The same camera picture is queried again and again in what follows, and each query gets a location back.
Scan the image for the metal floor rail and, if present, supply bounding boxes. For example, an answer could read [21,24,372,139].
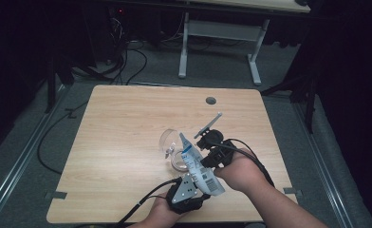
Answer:
[292,101,356,228]
[0,84,73,224]

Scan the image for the grey tape strip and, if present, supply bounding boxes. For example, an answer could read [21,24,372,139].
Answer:
[283,187,304,196]
[45,190,68,200]

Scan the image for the person's right hand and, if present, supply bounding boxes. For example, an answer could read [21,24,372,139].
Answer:
[214,147,270,195]

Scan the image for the white-framed desk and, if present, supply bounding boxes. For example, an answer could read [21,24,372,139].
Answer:
[177,0,311,86]

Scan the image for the right hand-held gripper black cable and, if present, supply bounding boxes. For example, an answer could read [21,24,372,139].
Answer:
[211,138,276,188]

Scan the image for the hand-held gripper black cable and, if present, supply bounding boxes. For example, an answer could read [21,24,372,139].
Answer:
[211,138,276,188]
[113,177,183,228]

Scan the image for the black cable bundle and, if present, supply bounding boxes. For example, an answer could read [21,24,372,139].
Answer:
[109,41,149,86]

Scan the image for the black metal stand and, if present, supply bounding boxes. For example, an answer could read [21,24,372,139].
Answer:
[259,70,321,134]
[44,53,97,114]

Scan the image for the clear glass clip-top jar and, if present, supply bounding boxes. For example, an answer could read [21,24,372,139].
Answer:
[158,127,192,173]

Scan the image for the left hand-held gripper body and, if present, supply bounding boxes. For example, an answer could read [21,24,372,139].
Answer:
[165,172,207,215]

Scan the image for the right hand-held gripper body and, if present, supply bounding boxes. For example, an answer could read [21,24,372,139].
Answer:
[193,111,239,169]

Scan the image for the left hand-held gripper black cable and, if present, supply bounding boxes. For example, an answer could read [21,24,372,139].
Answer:
[113,177,183,228]

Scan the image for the long black floor cable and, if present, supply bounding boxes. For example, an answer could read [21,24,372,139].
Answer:
[36,100,90,175]

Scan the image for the dark equipment with red light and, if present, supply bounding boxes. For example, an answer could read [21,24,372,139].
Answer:
[106,6,128,61]

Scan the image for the person's left hand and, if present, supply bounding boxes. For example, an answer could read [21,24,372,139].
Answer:
[133,191,192,228]

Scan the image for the white and blue pouch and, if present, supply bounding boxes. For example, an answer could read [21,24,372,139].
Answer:
[177,132,227,197]

